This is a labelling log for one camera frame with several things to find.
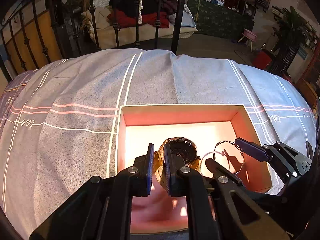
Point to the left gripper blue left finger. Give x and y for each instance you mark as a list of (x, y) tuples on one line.
[(149, 170)]

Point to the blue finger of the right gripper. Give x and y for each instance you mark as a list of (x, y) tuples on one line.
[(255, 151), (221, 176)]

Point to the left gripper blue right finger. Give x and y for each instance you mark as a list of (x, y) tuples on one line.
[(168, 167)]

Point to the black smart watch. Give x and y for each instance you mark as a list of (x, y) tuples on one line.
[(183, 152)]

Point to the thin silver bangle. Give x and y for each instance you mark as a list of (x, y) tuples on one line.
[(234, 165)]

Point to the open cardboard jewelry box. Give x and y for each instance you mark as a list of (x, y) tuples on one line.
[(195, 132)]

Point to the grey striped bed sheet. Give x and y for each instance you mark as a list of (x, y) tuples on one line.
[(59, 123)]

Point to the pink stool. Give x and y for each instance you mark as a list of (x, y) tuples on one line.
[(250, 36)]

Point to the white wicker swing chair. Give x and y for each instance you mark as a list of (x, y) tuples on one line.
[(110, 27)]

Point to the dark clothes pile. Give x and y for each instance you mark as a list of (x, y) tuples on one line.
[(128, 7)]

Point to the black iron bed frame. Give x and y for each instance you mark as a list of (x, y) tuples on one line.
[(39, 31)]

